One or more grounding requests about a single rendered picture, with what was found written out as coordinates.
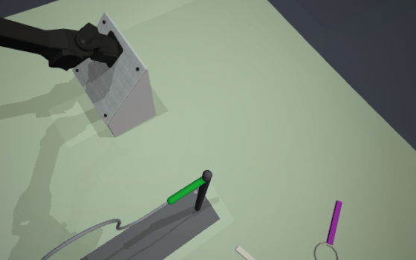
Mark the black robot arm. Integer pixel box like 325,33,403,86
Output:
0,17,123,71

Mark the grey ring with purple handle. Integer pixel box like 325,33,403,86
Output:
314,200,342,260

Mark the grey loop with straight flat handle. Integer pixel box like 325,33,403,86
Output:
235,245,256,260

